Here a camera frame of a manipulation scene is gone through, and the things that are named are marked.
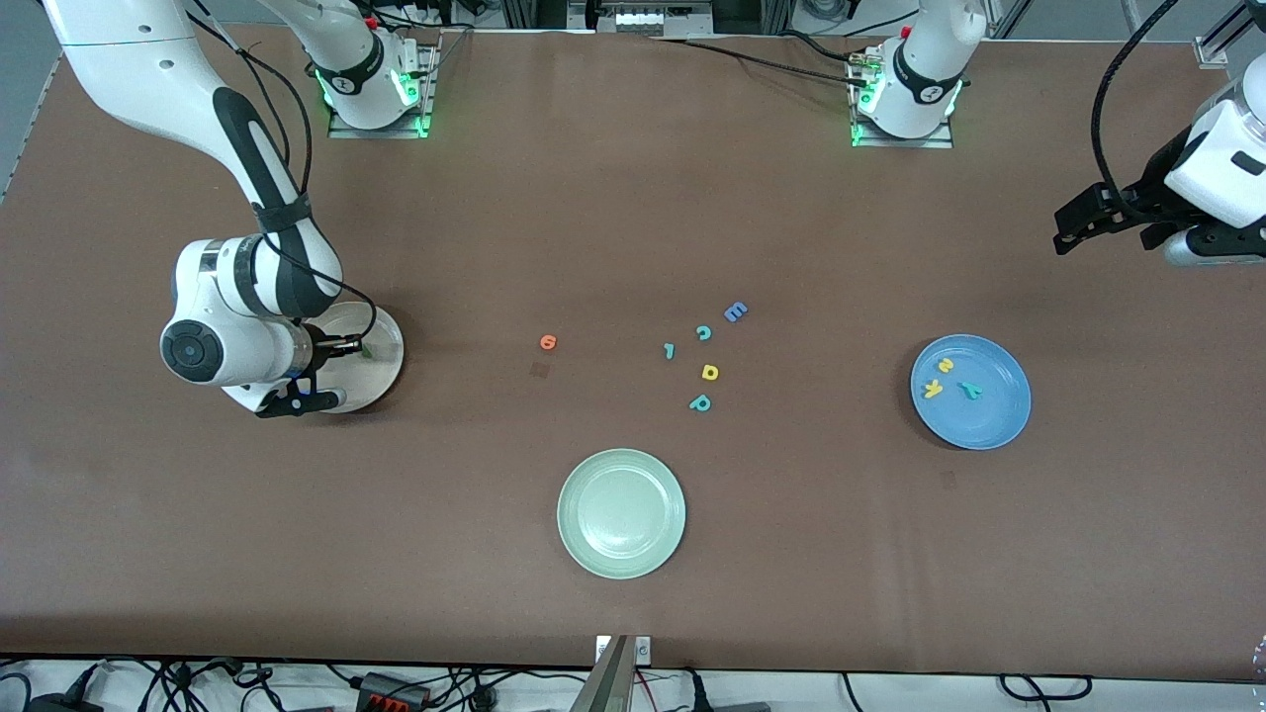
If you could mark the blue plate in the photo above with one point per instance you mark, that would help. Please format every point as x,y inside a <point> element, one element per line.
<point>989,420</point>

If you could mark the white bracket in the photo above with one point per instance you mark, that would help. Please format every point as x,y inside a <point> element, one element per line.
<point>643,650</point>

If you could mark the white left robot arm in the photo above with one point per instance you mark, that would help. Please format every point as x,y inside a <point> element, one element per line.
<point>925,59</point>

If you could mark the metal connector box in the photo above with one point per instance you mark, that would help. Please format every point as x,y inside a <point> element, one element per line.
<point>643,18</point>

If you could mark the grey metal pole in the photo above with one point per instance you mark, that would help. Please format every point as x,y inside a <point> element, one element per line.
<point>608,682</point>

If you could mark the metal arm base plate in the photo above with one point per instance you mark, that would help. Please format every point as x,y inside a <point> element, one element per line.
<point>430,89</point>
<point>945,138</point>

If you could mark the blue foam letter E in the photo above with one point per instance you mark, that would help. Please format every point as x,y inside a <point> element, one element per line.
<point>735,312</point>

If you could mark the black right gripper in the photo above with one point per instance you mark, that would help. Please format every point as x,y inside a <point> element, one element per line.
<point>318,349</point>

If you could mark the beige plate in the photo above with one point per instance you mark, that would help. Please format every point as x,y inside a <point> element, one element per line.
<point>381,376</point>

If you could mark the aluminium frame profile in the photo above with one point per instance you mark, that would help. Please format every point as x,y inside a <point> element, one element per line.
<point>1226,35</point>

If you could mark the pale green plate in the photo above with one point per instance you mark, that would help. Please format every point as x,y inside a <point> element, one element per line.
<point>621,513</point>

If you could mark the teal foam letter y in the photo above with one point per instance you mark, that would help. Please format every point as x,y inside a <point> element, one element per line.
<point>971,390</point>

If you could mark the black power strip red switches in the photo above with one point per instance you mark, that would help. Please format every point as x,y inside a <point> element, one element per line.
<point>391,692</point>

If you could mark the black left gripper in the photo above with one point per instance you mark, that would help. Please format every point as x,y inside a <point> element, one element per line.
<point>1147,193</point>

